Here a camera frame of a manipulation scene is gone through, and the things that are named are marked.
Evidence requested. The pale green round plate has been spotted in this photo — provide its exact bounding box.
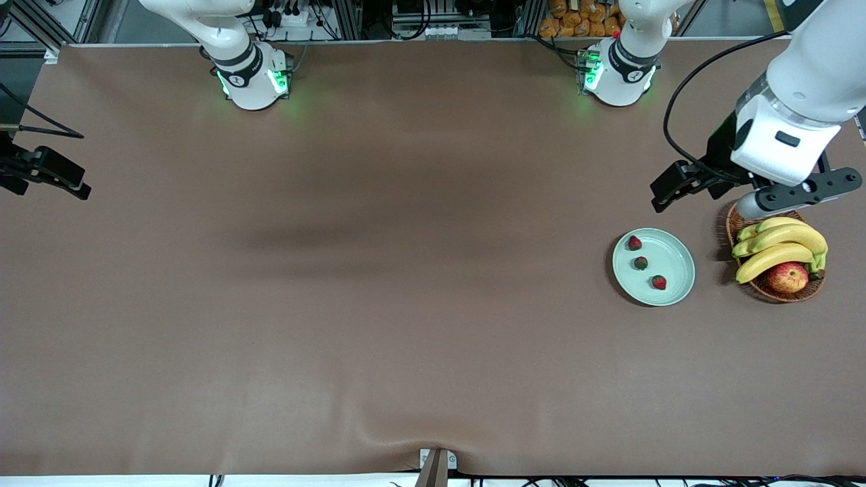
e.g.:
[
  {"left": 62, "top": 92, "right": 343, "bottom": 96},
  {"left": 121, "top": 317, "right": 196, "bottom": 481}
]
[{"left": 612, "top": 228, "right": 696, "bottom": 308}]

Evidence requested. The brown wicker basket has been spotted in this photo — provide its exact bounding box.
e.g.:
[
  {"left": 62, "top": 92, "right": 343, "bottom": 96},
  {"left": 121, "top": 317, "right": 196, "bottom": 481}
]
[{"left": 725, "top": 203, "right": 827, "bottom": 304}]

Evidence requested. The yellow banana bunch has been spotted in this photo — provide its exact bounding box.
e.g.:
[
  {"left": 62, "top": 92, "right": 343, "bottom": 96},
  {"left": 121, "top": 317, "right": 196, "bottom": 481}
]
[{"left": 732, "top": 216, "right": 829, "bottom": 285}]

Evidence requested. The red yellow apple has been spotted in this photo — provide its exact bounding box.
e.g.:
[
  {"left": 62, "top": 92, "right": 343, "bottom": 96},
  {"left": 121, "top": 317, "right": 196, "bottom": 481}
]
[{"left": 767, "top": 262, "right": 811, "bottom": 294}]

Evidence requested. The pile of brown bread rolls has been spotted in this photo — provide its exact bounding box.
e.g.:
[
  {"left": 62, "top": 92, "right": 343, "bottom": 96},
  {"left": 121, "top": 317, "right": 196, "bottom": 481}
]
[{"left": 539, "top": 0, "right": 626, "bottom": 39}]

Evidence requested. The white power strip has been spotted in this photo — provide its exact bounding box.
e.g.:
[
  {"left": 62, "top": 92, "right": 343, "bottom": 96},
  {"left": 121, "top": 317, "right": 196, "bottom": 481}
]
[{"left": 260, "top": 3, "right": 312, "bottom": 28}]

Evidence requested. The large brown table mat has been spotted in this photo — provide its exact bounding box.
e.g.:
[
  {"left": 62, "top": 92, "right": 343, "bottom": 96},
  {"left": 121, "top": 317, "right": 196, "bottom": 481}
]
[{"left": 0, "top": 39, "right": 866, "bottom": 478}]

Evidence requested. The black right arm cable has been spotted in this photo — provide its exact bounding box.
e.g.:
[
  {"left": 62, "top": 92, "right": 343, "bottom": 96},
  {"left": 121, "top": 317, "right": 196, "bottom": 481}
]
[{"left": 0, "top": 83, "right": 85, "bottom": 139}]

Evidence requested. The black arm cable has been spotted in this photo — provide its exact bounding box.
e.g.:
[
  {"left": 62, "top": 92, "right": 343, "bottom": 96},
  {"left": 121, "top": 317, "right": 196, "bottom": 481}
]
[
  {"left": 663, "top": 30, "right": 789, "bottom": 183},
  {"left": 0, "top": 83, "right": 85, "bottom": 139}
]

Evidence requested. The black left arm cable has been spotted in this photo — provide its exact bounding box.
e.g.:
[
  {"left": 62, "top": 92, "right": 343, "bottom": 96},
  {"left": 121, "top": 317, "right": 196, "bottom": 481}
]
[{"left": 663, "top": 30, "right": 789, "bottom": 183}]

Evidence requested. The aluminium frame rail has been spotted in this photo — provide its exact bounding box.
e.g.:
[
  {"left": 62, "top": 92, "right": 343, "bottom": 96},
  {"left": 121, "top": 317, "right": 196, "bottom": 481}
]
[{"left": 0, "top": 0, "right": 65, "bottom": 65}]

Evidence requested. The aluminium frame post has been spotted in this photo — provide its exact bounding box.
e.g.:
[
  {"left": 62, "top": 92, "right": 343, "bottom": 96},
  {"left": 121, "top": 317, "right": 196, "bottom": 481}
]
[
  {"left": 327, "top": 0, "right": 363, "bottom": 41},
  {"left": 516, "top": 0, "right": 545, "bottom": 38}
]

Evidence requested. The grey brown camera post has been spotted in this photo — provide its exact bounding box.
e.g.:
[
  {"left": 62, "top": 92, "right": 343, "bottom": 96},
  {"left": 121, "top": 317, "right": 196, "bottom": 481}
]
[{"left": 414, "top": 448, "right": 449, "bottom": 487}]

